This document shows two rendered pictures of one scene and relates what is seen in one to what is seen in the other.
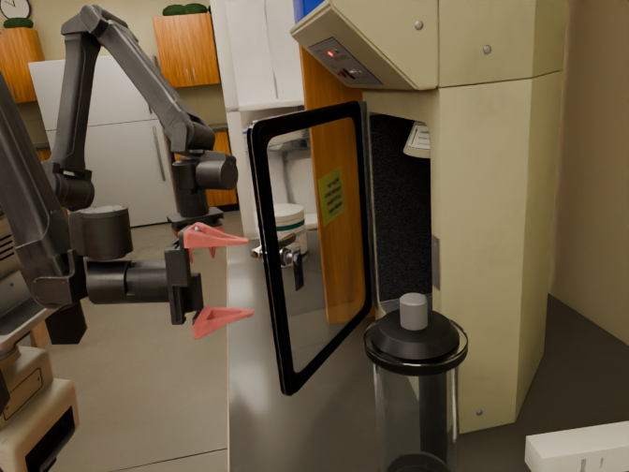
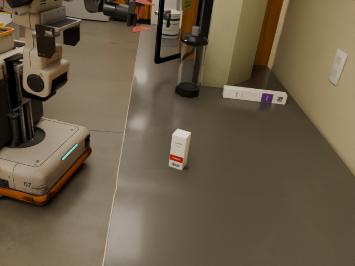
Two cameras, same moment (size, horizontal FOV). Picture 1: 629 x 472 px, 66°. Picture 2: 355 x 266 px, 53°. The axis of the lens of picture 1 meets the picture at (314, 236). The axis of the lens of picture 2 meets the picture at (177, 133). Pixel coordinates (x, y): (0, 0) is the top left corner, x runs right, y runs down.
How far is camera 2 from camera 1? 0.93 m
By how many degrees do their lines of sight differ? 11
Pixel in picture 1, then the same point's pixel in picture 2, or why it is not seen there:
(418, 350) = (193, 39)
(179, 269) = (132, 8)
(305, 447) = (158, 79)
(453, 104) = not seen: outside the picture
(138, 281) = (119, 9)
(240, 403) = (139, 67)
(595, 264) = (284, 55)
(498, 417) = (221, 84)
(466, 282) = (217, 33)
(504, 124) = not seen: outside the picture
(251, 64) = not seen: outside the picture
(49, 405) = (61, 66)
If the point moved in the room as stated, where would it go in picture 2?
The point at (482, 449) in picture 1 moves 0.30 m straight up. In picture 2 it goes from (212, 89) to (224, 18)
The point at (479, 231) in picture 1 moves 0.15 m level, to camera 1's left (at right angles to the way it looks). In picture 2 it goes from (224, 17) to (187, 12)
